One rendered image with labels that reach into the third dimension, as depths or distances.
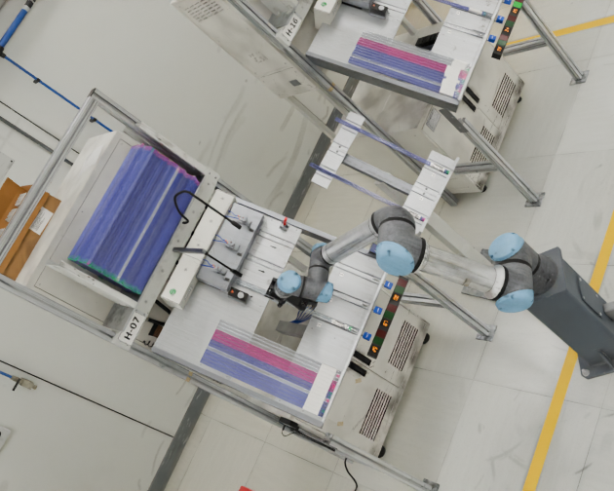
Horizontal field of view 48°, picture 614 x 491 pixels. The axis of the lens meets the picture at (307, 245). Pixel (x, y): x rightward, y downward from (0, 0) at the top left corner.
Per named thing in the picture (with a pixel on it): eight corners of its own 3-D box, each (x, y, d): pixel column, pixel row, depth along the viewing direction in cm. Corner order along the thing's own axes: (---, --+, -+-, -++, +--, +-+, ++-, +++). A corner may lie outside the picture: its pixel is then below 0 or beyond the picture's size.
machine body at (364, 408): (438, 329, 334) (356, 268, 300) (384, 468, 313) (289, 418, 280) (350, 316, 385) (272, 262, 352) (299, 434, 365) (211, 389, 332)
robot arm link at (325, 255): (399, 184, 216) (303, 245, 250) (397, 211, 210) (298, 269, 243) (424, 202, 221) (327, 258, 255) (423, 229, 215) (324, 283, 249)
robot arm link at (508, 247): (537, 243, 232) (517, 222, 225) (540, 276, 224) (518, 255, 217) (506, 254, 240) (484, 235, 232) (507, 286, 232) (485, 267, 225)
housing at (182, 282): (239, 208, 287) (235, 195, 274) (186, 314, 273) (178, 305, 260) (222, 202, 289) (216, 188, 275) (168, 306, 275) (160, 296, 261)
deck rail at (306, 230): (391, 264, 276) (392, 259, 270) (389, 269, 275) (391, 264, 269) (232, 200, 288) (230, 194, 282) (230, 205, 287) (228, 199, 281)
